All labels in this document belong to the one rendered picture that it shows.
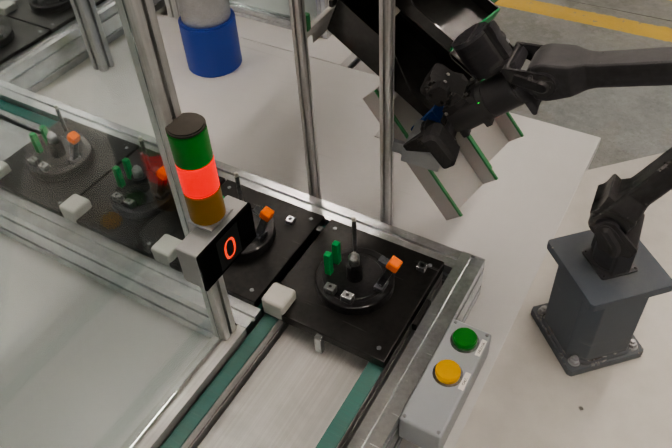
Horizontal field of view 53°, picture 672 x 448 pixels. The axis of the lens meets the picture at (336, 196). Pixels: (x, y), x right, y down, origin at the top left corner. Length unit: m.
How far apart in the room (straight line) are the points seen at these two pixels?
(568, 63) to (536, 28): 2.98
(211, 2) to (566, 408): 1.28
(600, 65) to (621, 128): 2.34
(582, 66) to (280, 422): 0.70
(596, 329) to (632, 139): 2.09
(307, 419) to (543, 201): 0.73
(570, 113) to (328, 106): 1.72
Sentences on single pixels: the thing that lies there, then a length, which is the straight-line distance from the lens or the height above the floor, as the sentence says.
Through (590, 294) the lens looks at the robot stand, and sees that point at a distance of 1.13.
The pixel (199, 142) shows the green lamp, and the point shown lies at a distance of 0.85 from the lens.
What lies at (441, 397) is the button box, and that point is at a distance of 1.10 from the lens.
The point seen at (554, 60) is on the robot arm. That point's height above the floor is 1.41.
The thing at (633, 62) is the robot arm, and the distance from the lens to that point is 0.94.
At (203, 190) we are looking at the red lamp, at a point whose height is 1.32.
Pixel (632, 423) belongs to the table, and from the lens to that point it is 1.27.
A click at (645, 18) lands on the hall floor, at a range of 4.16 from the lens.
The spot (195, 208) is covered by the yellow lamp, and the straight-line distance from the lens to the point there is 0.92.
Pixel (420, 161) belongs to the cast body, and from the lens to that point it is 1.10.
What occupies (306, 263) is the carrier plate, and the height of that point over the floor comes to 0.97.
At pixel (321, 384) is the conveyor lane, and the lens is 1.17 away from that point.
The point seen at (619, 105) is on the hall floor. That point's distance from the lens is 3.42.
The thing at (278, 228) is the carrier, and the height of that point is 0.97.
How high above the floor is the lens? 1.91
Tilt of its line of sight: 43 degrees down
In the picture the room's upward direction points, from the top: 4 degrees counter-clockwise
